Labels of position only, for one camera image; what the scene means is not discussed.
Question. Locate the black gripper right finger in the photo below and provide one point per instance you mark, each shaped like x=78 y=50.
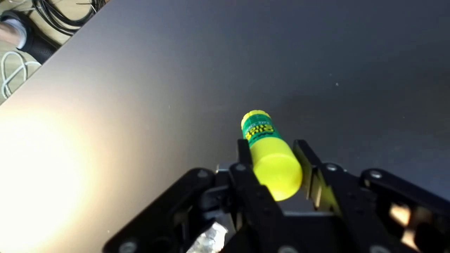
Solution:
x=356 y=205

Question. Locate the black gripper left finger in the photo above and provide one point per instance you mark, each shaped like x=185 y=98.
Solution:
x=248 y=205

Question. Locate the yellow green glue stick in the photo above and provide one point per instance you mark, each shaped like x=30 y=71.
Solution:
x=272 y=156

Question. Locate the small clear glass cup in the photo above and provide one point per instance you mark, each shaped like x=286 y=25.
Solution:
x=210 y=238

